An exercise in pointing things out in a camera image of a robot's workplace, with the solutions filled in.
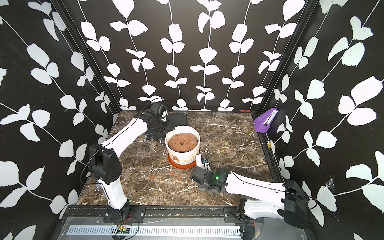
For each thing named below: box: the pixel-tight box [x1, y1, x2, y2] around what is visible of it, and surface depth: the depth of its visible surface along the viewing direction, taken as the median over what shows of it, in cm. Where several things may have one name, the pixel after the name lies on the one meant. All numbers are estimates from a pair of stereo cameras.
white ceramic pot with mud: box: [165, 125, 201, 165], surface depth 90 cm
